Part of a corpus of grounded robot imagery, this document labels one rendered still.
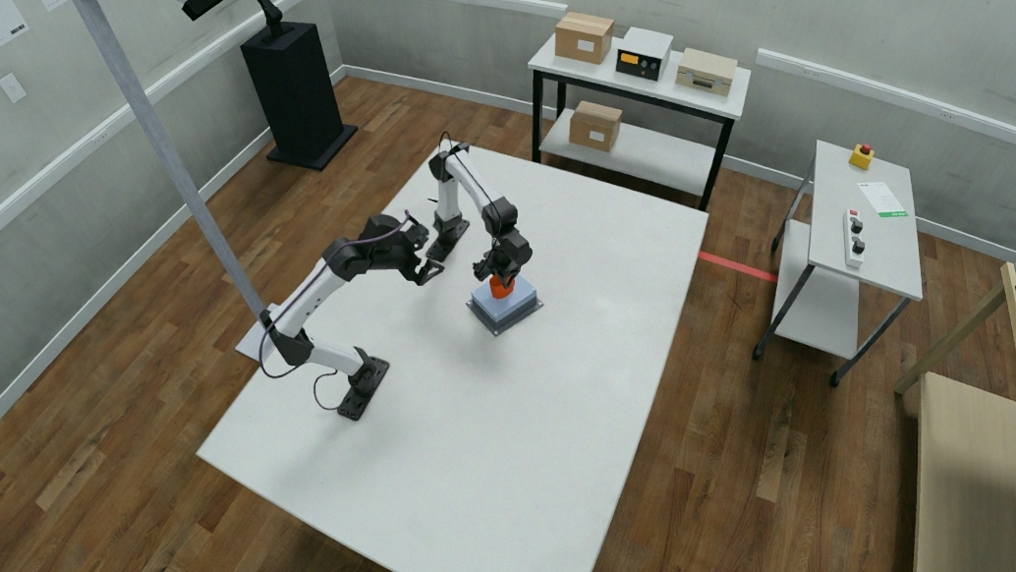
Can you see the light blue flat plate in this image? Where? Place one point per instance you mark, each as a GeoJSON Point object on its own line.
{"type": "Point", "coordinates": [502, 307]}

